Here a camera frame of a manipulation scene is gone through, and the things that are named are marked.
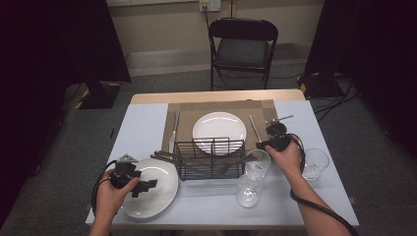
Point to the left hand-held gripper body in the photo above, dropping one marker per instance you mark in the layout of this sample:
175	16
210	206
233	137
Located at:
126	170

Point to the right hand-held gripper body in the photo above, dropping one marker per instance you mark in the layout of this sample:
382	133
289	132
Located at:
278	131

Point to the white round plate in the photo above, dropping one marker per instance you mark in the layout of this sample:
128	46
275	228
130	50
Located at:
219	126
160	196

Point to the silver spoon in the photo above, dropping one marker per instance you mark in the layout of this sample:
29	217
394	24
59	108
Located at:
255	129

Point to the clear drinking glass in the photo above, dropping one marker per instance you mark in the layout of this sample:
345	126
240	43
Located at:
258	167
316	167
249	193

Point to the person's right hand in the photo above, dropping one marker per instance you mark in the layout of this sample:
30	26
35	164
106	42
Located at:
288	162

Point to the person's left hand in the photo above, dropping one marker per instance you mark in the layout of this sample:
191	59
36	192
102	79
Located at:
108	203

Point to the black box yellow striped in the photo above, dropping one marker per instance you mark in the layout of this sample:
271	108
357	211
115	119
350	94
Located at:
319	86

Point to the black stand base yellow striped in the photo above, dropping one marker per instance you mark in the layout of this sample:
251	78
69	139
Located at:
98	96

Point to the brown woven placemat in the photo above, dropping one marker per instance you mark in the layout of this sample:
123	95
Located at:
187	109

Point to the black folding chair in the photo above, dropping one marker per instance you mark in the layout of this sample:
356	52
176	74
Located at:
242	52

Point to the black curtain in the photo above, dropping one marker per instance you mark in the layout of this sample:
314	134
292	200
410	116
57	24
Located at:
377	39
49	39

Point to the white wall outlet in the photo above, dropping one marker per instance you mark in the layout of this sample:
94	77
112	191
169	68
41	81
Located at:
213	5

